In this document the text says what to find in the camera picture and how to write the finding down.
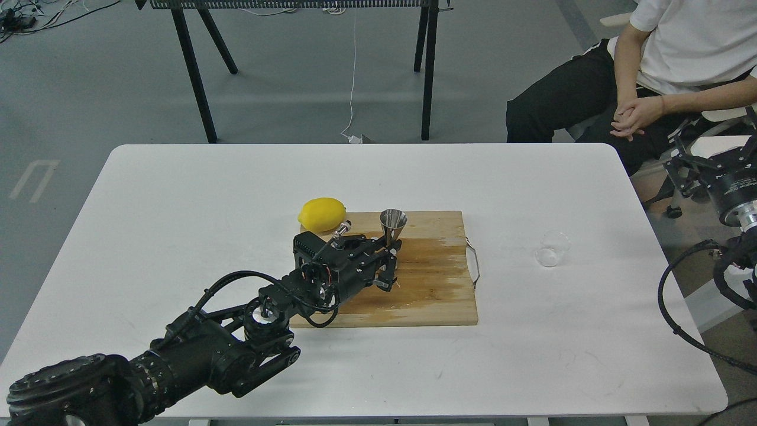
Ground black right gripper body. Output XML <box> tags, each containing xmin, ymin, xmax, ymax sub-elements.
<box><xmin>707</xmin><ymin>156</ymin><xmax>756</xmax><ymax>232</ymax></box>

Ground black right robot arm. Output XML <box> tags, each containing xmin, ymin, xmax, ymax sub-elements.
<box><xmin>657</xmin><ymin>112</ymin><xmax>755</xmax><ymax>375</ymax></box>

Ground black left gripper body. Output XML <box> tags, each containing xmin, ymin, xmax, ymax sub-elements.
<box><xmin>293</xmin><ymin>231</ymin><xmax>375</xmax><ymax>299</ymax></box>

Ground yellow lemon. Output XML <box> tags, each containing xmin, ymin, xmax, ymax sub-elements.
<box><xmin>297</xmin><ymin>197</ymin><xmax>346</xmax><ymax>234</ymax></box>

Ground white power cable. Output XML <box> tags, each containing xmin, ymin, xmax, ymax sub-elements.
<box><xmin>339</xmin><ymin>7</ymin><xmax>363</xmax><ymax>144</ymax></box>

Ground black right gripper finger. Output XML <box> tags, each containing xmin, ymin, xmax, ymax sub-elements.
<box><xmin>664</xmin><ymin>133</ymin><xmax>719</xmax><ymax>198</ymax></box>
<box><xmin>730</xmin><ymin>105</ymin><xmax>756</xmax><ymax>163</ymax></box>

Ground cable bundle on floor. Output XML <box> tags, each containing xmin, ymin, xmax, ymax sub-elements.
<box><xmin>0</xmin><ymin>0</ymin><xmax>122</xmax><ymax>42</ymax></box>

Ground black metal frame table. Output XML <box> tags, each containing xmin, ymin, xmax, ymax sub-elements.
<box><xmin>135</xmin><ymin>1</ymin><xmax>452</xmax><ymax>144</ymax></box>

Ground seated person white shirt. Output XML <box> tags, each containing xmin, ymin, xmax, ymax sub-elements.
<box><xmin>505</xmin><ymin>1</ymin><xmax>756</xmax><ymax>176</ymax></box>

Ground steel double jigger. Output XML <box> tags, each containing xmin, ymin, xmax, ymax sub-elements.
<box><xmin>379</xmin><ymin>208</ymin><xmax>407</xmax><ymax>248</ymax></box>

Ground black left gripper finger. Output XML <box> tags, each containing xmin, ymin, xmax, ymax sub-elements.
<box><xmin>343</xmin><ymin>234</ymin><xmax>403</xmax><ymax>253</ymax></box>
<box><xmin>370</xmin><ymin>248</ymin><xmax>397</xmax><ymax>293</ymax></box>

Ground wooden cutting board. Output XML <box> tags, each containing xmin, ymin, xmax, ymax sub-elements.
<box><xmin>289</xmin><ymin>211</ymin><xmax>481</xmax><ymax>328</ymax></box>

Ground person's clasped hands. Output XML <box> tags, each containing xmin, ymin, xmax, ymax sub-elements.
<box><xmin>609</xmin><ymin>94</ymin><xmax>665</xmax><ymax>142</ymax></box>

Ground office chair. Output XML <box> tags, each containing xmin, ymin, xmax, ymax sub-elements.
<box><xmin>565</xmin><ymin>12</ymin><xmax>757</xmax><ymax>220</ymax></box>

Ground clear glass cup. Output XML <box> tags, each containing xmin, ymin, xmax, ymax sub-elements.
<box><xmin>533</xmin><ymin>230</ymin><xmax>571</xmax><ymax>267</ymax></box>

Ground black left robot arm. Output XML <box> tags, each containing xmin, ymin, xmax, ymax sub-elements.
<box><xmin>7</xmin><ymin>231</ymin><xmax>402</xmax><ymax>425</ymax></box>

